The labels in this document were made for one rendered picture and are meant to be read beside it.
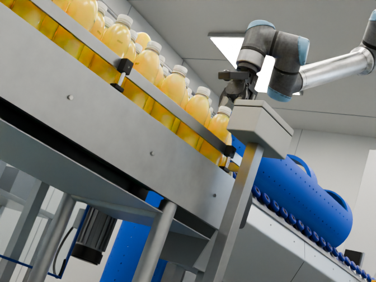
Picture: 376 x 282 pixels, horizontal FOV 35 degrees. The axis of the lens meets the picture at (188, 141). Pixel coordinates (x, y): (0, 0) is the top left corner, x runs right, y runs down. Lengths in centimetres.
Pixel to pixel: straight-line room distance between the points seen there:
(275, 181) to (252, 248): 26
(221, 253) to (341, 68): 95
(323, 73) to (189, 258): 82
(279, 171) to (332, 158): 579
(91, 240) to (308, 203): 88
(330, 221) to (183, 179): 113
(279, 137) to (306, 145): 639
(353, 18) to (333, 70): 334
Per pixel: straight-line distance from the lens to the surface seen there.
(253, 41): 201
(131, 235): 262
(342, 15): 561
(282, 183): 225
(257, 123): 169
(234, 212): 171
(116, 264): 262
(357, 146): 796
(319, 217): 255
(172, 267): 211
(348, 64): 236
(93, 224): 210
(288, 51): 201
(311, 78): 217
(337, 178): 786
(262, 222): 217
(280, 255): 232
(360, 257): 322
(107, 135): 141
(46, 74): 129
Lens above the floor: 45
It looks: 16 degrees up
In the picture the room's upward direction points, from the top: 20 degrees clockwise
